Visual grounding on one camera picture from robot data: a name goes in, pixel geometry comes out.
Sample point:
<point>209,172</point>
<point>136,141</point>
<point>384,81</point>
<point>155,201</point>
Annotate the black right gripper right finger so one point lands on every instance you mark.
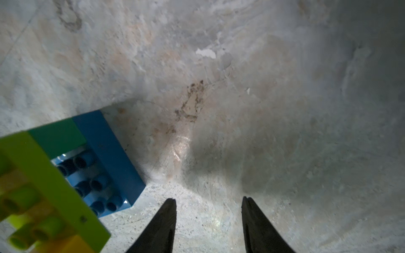
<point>260,236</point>

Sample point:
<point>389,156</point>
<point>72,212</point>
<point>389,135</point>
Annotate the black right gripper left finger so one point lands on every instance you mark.
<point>158,236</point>

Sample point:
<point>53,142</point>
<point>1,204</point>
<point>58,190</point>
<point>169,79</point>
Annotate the small yellow lego brick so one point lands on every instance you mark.
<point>73,244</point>

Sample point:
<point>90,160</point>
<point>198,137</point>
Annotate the blue lego brick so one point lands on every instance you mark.
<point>99,170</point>

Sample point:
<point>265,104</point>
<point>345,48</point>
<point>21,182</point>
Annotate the lime green lego brick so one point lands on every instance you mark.
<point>38,202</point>

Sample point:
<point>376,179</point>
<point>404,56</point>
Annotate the small dark green lego brick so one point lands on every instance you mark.
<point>58,138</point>

